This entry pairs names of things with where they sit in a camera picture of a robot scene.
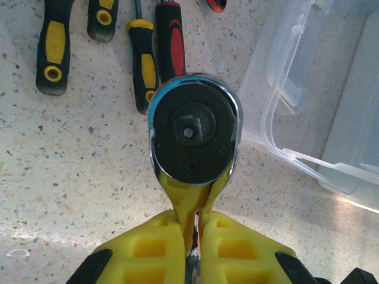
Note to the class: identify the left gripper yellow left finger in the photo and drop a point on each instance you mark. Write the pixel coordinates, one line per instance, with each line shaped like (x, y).
(148, 248)

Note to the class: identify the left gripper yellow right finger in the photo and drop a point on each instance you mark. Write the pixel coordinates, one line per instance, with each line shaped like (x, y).
(237, 251)

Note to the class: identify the slim black yellow screwdriver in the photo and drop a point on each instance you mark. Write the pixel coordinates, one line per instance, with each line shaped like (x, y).
(145, 59)

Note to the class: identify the clear plastic tool box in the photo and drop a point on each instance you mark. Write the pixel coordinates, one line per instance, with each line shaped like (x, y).
(340, 88)

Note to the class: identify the large black yellow screwdriver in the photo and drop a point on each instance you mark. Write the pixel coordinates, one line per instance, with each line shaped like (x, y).
(54, 44)
(102, 17)

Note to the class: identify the orange black precision screwdriver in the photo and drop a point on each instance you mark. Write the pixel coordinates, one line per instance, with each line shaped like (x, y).
(216, 6)

